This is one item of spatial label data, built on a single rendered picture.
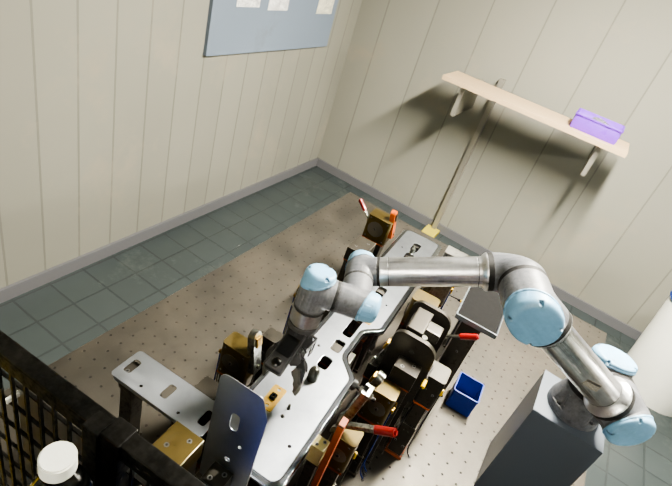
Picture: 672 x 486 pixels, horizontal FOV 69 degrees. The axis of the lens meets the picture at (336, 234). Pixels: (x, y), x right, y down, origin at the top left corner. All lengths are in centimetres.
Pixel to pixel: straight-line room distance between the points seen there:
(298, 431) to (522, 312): 62
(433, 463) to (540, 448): 36
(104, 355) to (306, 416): 76
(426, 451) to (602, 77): 294
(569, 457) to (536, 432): 10
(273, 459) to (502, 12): 350
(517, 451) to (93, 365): 134
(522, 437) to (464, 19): 321
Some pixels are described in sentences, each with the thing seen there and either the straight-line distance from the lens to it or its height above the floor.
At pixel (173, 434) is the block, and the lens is 121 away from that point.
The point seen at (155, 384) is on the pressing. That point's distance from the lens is 136.
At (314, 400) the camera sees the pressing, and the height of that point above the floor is 100.
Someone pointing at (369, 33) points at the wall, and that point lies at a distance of 447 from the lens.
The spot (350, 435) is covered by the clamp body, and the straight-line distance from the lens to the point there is 130.
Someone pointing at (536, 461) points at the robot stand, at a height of 94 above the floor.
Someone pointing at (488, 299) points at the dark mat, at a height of 116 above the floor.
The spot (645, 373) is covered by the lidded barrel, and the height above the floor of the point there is 19.
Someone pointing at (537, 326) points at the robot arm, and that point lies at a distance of 114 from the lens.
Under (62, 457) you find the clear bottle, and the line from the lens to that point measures 53.
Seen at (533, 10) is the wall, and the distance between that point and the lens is 405.
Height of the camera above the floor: 208
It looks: 32 degrees down
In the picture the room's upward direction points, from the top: 19 degrees clockwise
